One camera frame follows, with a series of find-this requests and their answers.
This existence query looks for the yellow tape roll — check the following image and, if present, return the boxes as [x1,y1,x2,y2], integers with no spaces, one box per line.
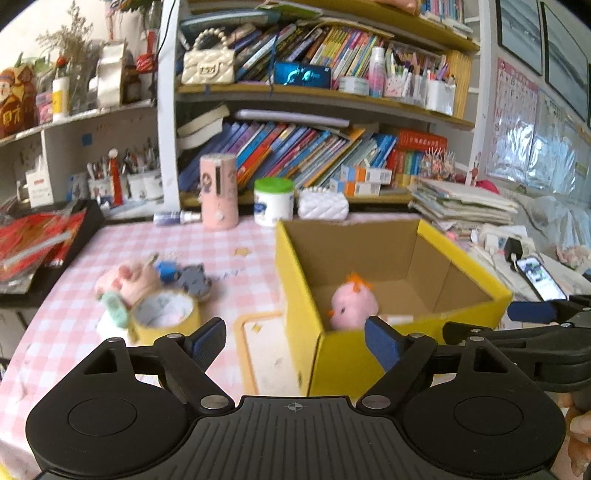
[127,291,202,346]

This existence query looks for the pink checkered tablecloth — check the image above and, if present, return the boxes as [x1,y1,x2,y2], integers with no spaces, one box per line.
[0,211,509,472]

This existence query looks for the row of colourful thin books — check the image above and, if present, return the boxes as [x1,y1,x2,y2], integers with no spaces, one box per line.
[231,21,472,85]

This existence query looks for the white quilted pouch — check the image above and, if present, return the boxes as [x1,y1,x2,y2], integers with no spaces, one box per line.
[298,187,349,220]

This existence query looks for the black tray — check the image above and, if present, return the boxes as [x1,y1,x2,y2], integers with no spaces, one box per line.
[0,199,106,308]

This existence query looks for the colourful spiky ornament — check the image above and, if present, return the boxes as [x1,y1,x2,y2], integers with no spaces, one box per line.
[422,150,458,183]

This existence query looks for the white bottle yellow label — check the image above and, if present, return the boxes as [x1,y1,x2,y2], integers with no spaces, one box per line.
[52,76,71,122]

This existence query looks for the smartphone with lit screen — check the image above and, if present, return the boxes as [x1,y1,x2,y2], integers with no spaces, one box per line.
[516,255,568,303]

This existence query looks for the red costumed figurine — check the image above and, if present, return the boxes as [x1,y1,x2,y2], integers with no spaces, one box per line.
[0,67,38,139]

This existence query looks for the pink plush chick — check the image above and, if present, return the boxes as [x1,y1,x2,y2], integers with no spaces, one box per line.
[329,272,380,330]

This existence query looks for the yellow cardboard box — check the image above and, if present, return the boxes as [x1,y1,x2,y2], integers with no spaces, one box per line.
[276,219,513,398]

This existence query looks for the framed wall picture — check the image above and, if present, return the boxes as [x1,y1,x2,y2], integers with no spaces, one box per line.
[540,2,591,131]
[496,0,544,77]

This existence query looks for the white bookshelf yellow boards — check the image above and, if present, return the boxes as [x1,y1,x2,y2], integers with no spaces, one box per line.
[157,0,481,209]

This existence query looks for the grey plush toy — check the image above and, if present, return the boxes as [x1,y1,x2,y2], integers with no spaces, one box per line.
[174,263,213,302]

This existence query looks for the white shelf unit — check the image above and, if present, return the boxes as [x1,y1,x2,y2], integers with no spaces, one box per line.
[0,99,160,214]

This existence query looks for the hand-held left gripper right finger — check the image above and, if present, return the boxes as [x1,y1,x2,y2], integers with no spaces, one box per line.
[355,316,511,411]

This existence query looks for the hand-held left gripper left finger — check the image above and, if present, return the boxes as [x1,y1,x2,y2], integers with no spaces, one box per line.
[81,318,232,414]

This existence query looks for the white pen box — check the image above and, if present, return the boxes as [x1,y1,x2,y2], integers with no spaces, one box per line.
[425,78,457,116]

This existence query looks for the clear spray bottle blue cap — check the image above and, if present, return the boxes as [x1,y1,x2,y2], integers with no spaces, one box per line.
[153,210,202,228]

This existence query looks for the person's right hand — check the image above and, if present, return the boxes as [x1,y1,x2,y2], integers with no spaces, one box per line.
[567,404,591,472]

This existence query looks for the red boxed book set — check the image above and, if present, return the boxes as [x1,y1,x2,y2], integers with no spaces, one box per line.
[388,129,448,176]

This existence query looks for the stack of papers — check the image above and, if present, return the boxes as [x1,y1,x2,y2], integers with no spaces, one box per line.
[409,178,520,228]

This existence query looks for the white jar green lid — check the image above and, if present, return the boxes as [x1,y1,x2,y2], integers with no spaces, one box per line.
[254,178,295,228]

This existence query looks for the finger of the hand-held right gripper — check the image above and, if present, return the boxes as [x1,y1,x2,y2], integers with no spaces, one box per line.
[442,320,591,358]
[507,295,591,325]

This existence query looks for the dried flower bunch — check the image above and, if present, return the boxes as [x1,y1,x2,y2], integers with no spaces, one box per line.
[37,2,95,70]

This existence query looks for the stack of red packets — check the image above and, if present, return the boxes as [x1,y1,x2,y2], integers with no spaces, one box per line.
[0,210,86,283]

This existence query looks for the black charger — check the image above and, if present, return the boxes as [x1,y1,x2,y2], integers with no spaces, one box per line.
[503,236,525,264]

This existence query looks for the mint green small toy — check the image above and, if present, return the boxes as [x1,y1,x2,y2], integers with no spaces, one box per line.
[100,292,131,328]

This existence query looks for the pink cylindrical humidifier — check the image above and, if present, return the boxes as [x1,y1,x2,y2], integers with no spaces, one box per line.
[199,154,239,232]

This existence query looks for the cream quilted handbag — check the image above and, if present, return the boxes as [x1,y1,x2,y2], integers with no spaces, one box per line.
[181,28,235,85]

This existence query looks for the white bottle pink label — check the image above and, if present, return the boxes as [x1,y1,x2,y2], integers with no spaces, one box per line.
[369,46,386,97]

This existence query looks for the pink wall chart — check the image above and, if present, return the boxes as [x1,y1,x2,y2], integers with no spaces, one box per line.
[492,58,540,177]

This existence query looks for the orange white medicine box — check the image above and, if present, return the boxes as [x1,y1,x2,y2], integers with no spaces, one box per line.
[329,179,382,197]
[342,166,392,184]

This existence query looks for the phone with blue screen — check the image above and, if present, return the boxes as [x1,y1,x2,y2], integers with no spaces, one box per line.
[274,61,332,89]

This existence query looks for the row of blue picture books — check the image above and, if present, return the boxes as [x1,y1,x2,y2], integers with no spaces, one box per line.
[178,121,398,192]

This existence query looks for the pink plush pig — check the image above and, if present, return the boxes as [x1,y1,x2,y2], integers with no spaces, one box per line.
[95,261,161,308]

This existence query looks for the white box red label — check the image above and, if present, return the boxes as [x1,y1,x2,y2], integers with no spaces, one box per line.
[25,168,55,208]

